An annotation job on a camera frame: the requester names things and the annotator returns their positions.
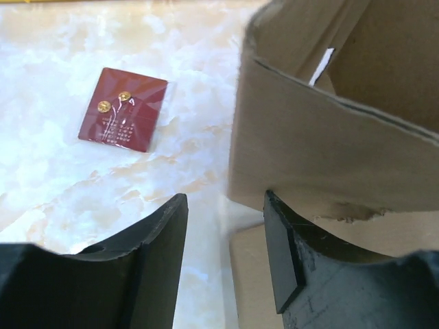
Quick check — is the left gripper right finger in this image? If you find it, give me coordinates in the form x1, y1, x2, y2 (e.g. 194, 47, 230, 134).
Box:
263, 191, 438, 328

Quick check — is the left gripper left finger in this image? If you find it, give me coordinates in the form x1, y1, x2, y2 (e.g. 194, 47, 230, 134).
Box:
1, 193, 189, 328

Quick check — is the brown cardboard box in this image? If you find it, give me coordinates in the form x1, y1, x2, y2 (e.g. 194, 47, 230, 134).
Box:
228, 0, 439, 329

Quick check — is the red card packet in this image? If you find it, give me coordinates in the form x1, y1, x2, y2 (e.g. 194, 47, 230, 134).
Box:
78, 67, 168, 153

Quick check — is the yellow plastic tray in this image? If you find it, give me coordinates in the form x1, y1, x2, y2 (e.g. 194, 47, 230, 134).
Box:
23, 0, 65, 3

